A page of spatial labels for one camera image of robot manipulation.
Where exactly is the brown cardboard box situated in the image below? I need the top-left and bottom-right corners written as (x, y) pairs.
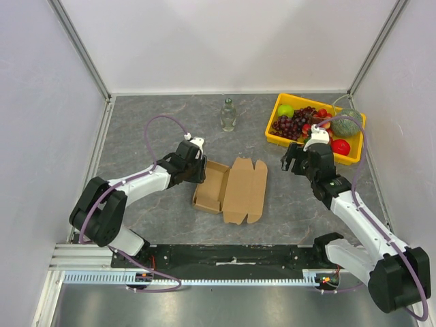
top-left (193, 157), bottom-right (268, 225)

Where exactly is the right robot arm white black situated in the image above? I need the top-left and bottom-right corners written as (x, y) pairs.
top-left (281, 143), bottom-right (431, 322)

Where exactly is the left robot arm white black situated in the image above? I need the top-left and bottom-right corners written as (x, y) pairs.
top-left (69, 137), bottom-right (207, 268)

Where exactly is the purple grape bunch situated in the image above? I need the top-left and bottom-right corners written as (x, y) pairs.
top-left (269, 106), bottom-right (316, 141)

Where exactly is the yellow plastic tray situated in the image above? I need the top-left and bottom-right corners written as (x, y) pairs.
top-left (265, 93), bottom-right (366, 166)

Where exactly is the green apple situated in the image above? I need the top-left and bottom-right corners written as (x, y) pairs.
top-left (277, 104), bottom-right (294, 118)

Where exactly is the red apple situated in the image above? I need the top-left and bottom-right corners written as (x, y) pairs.
top-left (330, 139), bottom-right (351, 156)

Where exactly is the netted green melon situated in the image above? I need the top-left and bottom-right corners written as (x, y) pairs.
top-left (331, 108), bottom-right (362, 138)

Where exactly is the clear glass bottle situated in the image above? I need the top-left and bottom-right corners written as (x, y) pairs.
top-left (220, 98), bottom-right (236, 131)

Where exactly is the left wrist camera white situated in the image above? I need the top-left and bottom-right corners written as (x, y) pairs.
top-left (184, 132), bottom-right (205, 159)

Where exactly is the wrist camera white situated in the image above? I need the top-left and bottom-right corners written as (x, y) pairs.
top-left (184, 132), bottom-right (205, 159)
top-left (303, 125), bottom-right (330, 151)

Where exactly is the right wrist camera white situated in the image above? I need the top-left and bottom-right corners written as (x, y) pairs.
top-left (303, 125), bottom-right (330, 151)

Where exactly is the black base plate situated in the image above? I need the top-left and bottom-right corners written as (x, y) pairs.
top-left (110, 243), bottom-right (355, 281)

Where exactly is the white slotted cable duct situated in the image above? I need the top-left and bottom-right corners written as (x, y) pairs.
top-left (63, 270), bottom-right (322, 287)

